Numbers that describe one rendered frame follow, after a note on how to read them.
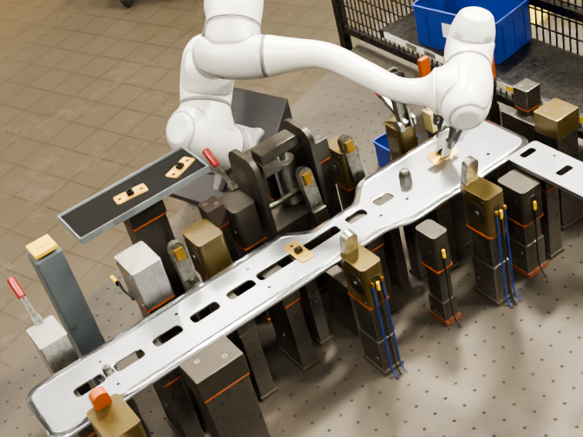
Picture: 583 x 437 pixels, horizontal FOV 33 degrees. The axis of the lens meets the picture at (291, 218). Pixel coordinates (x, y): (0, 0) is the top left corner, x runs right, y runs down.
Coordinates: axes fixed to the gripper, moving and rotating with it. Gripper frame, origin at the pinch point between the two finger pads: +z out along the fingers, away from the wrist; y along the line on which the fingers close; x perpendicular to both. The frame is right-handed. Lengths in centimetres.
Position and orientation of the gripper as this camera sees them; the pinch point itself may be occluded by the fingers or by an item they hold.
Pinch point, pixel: (445, 142)
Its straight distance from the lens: 249.6
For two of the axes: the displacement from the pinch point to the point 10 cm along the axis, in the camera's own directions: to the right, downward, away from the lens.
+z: -0.5, 6.2, 7.8
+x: 8.0, -4.4, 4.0
